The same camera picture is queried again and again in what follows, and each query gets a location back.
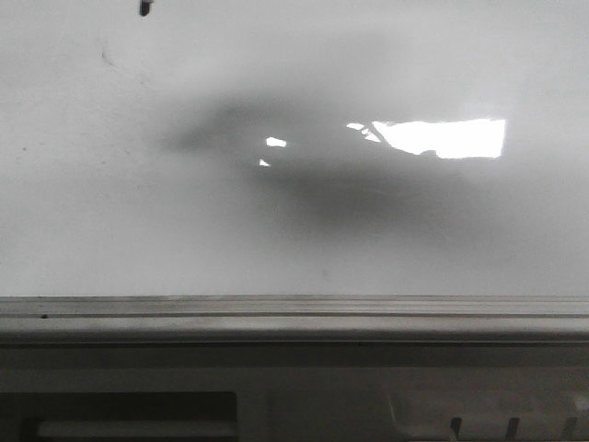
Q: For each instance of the grey equipment below whiteboard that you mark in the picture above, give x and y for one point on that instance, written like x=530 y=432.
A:
x=394 y=392

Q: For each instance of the white whiteboard with aluminium frame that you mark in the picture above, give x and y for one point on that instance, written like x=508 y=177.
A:
x=294 y=171

